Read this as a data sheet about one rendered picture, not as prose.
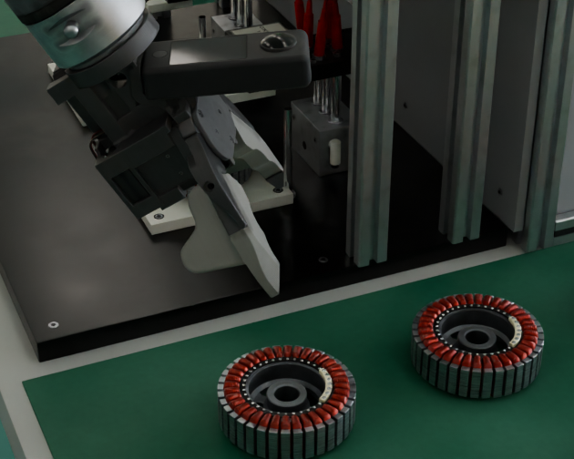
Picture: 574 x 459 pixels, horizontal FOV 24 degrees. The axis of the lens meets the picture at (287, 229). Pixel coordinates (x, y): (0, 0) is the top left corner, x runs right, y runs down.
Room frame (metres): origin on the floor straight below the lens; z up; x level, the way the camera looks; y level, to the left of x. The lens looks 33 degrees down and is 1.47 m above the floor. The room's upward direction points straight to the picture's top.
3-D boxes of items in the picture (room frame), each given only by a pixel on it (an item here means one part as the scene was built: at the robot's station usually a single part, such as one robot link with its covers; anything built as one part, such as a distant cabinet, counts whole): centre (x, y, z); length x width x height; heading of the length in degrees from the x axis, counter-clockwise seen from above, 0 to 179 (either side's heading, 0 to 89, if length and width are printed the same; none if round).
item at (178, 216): (1.18, 0.09, 0.78); 0.15 x 0.15 x 0.01; 23
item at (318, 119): (1.23, -0.04, 0.80); 0.08 x 0.05 x 0.06; 23
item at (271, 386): (0.83, 0.00, 0.77); 0.11 x 0.11 x 0.04
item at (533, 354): (0.91, -0.16, 0.77); 0.11 x 0.11 x 0.04
